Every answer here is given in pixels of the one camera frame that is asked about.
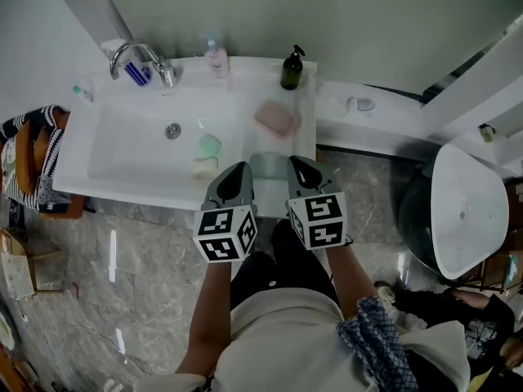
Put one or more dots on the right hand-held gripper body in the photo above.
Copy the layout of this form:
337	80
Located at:
324	223

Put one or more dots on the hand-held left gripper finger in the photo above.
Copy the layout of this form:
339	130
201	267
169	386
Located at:
247	190
212	196

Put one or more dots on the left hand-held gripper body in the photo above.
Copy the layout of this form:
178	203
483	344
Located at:
216	235

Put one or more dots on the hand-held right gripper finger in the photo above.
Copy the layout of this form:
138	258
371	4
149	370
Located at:
295	186
324	176

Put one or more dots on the cream soap bar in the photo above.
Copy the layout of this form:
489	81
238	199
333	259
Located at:
204	166

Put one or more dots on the green soap bar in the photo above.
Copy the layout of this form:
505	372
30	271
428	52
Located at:
210	143

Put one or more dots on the pink soap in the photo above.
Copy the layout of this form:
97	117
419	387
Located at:
275	118

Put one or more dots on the person's left forearm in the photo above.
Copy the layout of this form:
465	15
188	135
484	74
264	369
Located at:
208	317

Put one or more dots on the person's right forearm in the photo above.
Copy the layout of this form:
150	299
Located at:
351	288

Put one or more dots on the person's black trousers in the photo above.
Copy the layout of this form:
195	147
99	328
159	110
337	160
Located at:
286	272

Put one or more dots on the white raised ledge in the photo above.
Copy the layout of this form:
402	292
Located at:
380	133

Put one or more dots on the metal sink drain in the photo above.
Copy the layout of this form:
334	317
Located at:
173	130

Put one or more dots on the white vanity with sink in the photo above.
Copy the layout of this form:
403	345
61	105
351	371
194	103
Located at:
135	153

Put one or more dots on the dark green pump bottle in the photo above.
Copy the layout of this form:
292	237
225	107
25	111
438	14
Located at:
291	74

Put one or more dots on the blue checked cloth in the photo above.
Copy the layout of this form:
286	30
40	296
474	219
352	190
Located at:
372	337

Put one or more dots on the person's white shirt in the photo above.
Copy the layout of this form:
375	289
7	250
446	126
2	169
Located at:
286	341

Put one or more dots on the pink pump bottle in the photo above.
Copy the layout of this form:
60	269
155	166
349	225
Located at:
216	59

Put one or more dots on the white dark green bathtub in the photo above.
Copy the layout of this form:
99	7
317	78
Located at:
466	206

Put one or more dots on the orange sofa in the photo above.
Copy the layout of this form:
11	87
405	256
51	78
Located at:
69	210

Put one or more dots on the blue striped spray bottle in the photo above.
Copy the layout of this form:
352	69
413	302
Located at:
137	74

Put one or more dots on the small red tool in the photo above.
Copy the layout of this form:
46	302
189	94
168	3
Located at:
75	290

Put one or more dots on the black white striped blanket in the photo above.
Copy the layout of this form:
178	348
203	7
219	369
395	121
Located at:
53	149

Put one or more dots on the small white teal-capped tube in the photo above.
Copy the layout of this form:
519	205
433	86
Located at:
83	91

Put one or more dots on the small pale box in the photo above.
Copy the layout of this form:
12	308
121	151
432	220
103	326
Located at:
487	134

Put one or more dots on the chrome faucet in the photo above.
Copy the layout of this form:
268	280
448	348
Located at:
130	45

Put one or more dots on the wooden shelf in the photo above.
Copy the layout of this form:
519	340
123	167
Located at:
496	268

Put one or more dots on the white perforated appliance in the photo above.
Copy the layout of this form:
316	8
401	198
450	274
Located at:
16	274

